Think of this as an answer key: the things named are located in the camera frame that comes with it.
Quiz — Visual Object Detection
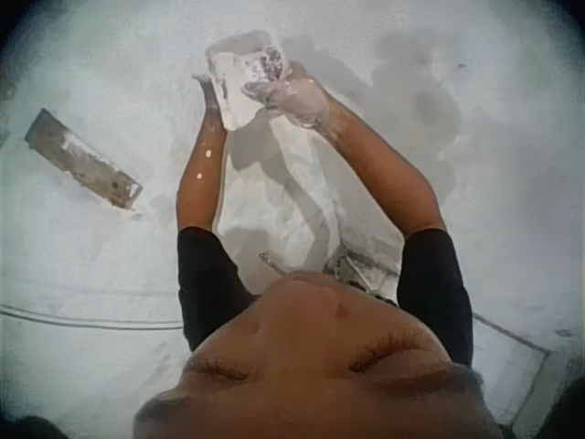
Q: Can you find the person's left hand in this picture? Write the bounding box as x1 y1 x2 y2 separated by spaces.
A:
191 70 223 115

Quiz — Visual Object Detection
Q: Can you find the grey metal plastering trowel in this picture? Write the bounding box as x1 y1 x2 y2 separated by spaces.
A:
23 107 144 212

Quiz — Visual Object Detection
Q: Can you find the person's right hand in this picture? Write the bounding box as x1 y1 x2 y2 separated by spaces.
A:
240 59 331 131

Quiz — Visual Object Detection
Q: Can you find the white powder sack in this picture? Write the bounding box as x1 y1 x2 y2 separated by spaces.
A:
216 108 406 304

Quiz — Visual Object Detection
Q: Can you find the dirty grey scraper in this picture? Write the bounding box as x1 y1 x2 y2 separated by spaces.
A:
323 252 399 305

